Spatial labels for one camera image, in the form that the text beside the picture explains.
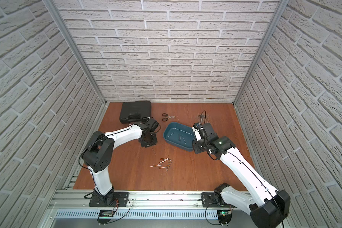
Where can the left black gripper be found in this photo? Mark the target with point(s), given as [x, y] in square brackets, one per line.
[148, 139]

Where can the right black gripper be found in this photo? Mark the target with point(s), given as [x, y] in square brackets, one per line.
[196, 148]

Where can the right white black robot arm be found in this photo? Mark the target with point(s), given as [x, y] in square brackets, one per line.
[267, 206]

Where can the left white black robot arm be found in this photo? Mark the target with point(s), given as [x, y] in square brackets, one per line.
[98, 151]

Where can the teal plastic storage box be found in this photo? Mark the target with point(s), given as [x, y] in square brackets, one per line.
[173, 130]

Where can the black plastic tool case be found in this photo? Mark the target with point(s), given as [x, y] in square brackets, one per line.
[138, 111]

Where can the right controller board green light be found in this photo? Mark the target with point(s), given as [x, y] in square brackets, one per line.
[224, 214]

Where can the left controller board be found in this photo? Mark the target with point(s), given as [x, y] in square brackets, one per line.
[106, 214]

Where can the black handled scissors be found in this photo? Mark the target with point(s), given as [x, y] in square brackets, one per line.
[166, 117]

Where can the hammer with black handle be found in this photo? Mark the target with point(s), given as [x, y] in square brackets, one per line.
[202, 119]

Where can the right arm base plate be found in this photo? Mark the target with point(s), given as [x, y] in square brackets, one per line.
[211, 199]

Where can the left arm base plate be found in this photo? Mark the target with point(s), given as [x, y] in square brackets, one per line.
[110, 200]

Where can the aluminium front rail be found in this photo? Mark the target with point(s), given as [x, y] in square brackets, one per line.
[74, 199]

